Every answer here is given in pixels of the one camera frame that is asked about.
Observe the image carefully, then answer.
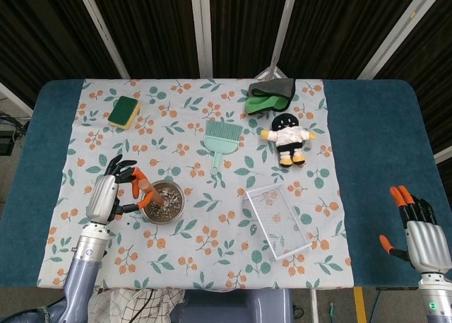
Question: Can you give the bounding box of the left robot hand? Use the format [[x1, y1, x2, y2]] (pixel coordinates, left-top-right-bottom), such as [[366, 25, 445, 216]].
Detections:
[[86, 154, 153, 224]]

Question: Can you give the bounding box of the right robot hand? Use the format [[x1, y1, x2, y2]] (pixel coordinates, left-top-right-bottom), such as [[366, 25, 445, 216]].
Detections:
[[379, 184, 452, 275]]

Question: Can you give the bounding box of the tan object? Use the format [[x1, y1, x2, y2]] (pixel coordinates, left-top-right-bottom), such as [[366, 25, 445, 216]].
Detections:
[[138, 180, 166, 209]]

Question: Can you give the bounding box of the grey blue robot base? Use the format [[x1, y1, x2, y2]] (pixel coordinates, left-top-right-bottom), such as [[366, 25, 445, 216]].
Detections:
[[169, 288, 294, 323]]

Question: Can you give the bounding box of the stainless steel bowl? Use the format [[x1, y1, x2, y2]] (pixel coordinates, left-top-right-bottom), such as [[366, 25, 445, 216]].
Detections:
[[140, 180, 186, 225]]

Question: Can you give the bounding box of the mint green hand brush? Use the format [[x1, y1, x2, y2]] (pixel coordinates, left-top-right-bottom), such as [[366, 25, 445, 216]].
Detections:
[[203, 119, 243, 175]]

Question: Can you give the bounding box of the yellow green sponge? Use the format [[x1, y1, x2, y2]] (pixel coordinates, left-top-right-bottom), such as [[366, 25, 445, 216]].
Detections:
[[107, 95, 142, 130]]

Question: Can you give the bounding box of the checkered white cloth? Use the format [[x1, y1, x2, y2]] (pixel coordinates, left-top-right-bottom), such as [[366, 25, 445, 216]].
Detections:
[[87, 288, 186, 323]]

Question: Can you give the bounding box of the black box device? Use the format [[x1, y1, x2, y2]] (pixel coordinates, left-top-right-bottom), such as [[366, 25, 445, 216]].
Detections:
[[0, 123, 17, 155]]

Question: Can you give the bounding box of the blue table cover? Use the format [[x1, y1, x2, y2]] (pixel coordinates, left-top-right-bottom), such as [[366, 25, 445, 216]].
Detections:
[[0, 78, 437, 290]]

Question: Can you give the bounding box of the floral orange fruit tablecloth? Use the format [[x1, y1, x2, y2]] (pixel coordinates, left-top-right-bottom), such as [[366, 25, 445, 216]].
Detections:
[[37, 78, 355, 290]]

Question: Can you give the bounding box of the white table leg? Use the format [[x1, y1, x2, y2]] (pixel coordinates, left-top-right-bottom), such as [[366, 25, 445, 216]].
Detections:
[[310, 289, 319, 323]]

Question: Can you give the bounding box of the white mesh rack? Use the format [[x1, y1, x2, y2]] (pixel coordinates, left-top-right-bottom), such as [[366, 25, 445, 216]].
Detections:
[[245, 183, 313, 261]]

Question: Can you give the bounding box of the black white plush doll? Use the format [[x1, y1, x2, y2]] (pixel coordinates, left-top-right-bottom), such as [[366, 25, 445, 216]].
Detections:
[[260, 112, 317, 168]]

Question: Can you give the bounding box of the green grey folded cloth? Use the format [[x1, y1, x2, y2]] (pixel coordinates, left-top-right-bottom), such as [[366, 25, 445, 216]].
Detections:
[[244, 78, 296, 117]]

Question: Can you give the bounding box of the white double frame post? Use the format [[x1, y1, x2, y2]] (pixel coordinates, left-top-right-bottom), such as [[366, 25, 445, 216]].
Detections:
[[189, 0, 215, 79]]

